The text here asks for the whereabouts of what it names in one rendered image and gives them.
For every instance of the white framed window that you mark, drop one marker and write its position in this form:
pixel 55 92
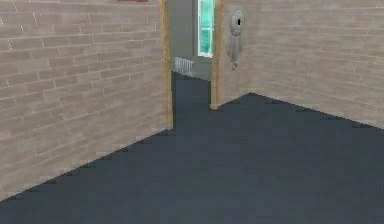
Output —
pixel 206 26

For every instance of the white slatted rack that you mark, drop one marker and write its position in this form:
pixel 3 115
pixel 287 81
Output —
pixel 183 66

